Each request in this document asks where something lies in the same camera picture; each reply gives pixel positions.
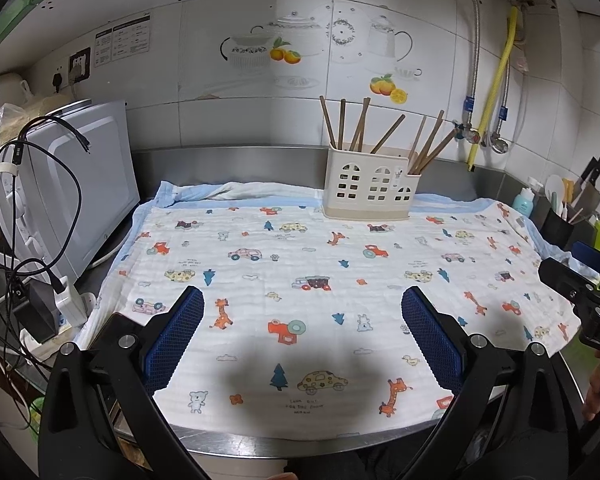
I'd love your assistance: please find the white charger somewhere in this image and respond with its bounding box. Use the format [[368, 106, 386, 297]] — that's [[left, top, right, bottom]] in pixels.
[[55, 275, 89, 329]]

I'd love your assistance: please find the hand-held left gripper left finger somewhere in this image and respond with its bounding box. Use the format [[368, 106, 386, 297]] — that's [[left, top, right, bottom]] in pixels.
[[37, 285, 206, 480]]

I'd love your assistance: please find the cream plastic utensil holder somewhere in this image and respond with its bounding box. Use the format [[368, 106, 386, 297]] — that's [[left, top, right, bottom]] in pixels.
[[322, 146, 415, 221]]

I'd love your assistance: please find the black and white info sticker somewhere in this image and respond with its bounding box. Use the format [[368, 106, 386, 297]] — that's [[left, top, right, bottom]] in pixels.
[[94, 19, 151, 69]]

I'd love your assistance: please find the light blue bottle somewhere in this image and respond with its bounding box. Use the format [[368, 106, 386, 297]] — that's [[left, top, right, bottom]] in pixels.
[[511, 177, 537, 219]]

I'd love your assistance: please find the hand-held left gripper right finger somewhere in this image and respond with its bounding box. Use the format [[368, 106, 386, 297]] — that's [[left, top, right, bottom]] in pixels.
[[401, 286, 596, 480]]

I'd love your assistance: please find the black power adapter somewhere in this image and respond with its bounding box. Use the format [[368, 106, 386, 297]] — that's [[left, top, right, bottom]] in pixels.
[[12, 282, 59, 344]]

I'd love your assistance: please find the bunch of wooden chopsticks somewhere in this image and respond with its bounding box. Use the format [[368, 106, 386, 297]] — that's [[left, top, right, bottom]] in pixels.
[[320, 96, 460, 176]]

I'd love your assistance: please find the white power strip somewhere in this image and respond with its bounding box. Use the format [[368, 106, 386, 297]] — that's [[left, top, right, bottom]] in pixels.
[[20, 292, 99, 357]]

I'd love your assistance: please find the cartoon printed blanket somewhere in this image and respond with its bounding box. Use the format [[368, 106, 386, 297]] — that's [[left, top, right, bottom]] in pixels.
[[72, 180, 598, 431]]

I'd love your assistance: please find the cream electric kettle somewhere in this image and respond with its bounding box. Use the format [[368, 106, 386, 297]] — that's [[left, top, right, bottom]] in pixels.
[[0, 72, 34, 111]]

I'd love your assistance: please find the white microwave oven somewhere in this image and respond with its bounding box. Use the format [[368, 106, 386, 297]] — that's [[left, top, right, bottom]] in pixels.
[[0, 99, 141, 287]]

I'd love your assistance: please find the teaware and oranges wall decal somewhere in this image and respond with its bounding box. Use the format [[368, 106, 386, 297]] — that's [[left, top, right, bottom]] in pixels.
[[220, 6, 426, 106]]

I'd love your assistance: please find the white spatula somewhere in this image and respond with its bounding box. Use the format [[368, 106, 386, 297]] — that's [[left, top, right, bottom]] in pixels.
[[544, 174, 566, 216]]

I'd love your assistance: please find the black cable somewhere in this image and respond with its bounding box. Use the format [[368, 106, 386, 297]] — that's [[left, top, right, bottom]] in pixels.
[[0, 116, 94, 312]]

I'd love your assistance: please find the black utensil cup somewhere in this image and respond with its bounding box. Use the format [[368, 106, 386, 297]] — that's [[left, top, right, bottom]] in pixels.
[[542, 205, 576, 249]]

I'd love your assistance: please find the white cable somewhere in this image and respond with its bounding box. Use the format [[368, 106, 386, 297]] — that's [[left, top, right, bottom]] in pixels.
[[0, 344, 37, 432]]

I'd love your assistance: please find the braided metal hose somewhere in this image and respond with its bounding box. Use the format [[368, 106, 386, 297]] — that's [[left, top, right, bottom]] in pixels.
[[495, 60, 511, 147], [463, 0, 481, 127]]

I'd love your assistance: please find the yellow gas hose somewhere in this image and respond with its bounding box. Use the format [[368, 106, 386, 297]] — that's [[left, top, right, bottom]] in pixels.
[[467, 5, 521, 171]]

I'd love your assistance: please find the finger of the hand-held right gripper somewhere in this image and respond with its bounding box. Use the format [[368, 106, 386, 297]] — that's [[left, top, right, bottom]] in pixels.
[[569, 240, 600, 284], [537, 257, 596, 307]]

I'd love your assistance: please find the person's right hand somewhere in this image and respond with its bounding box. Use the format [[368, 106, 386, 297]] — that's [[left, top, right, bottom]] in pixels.
[[582, 355, 600, 424]]

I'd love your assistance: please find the black handled cleaver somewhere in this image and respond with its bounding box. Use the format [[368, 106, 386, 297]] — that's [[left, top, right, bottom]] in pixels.
[[569, 155, 600, 221]]

